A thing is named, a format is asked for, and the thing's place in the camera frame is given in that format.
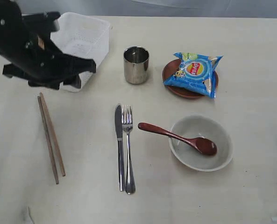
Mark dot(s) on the blue chips bag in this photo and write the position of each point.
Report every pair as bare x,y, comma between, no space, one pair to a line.
194,72

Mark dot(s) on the white ceramic bowl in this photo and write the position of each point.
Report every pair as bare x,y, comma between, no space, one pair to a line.
199,126

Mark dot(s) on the brown wooden spoon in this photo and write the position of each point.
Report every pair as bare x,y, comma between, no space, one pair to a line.
175,137

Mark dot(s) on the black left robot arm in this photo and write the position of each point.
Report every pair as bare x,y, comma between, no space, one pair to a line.
12,28

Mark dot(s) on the white plastic woven basket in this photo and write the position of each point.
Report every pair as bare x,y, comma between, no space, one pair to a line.
82,36

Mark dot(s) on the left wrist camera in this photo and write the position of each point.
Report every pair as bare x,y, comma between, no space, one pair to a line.
45,22

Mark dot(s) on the silver fork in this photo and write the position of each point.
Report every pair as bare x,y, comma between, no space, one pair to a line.
127,126

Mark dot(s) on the silver table knife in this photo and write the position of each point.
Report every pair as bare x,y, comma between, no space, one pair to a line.
119,134

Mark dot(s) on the brown round plate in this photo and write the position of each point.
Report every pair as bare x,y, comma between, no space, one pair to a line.
187,91

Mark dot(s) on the stainless steel cup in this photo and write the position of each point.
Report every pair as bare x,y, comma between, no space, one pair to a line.
136,62

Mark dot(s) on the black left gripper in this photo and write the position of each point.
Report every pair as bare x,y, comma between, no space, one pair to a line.
43,64

